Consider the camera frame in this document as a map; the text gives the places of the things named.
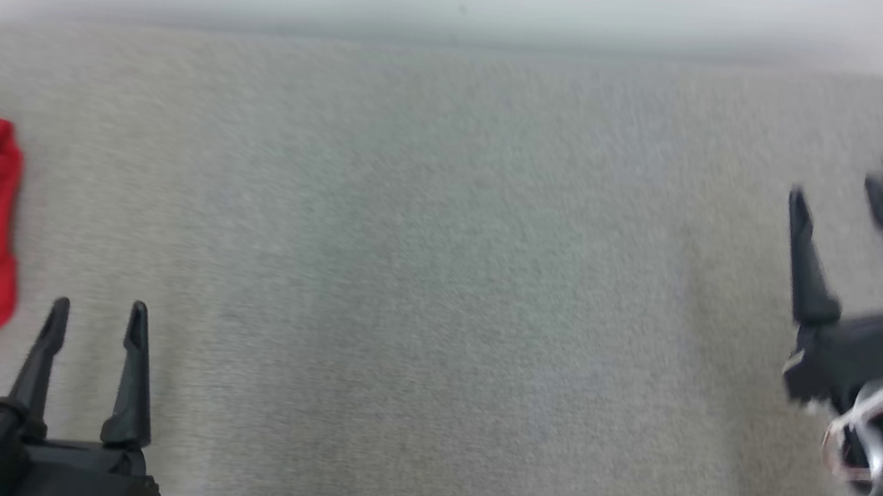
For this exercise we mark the light grey fabric sofa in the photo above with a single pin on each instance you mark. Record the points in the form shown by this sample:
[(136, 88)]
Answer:
[(439, 265)]

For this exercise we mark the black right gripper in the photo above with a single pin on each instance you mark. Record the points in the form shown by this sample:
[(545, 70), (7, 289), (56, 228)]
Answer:
[(866, 359)]

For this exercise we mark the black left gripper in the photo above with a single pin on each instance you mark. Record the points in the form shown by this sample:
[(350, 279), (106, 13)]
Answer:
[(44, 469)]

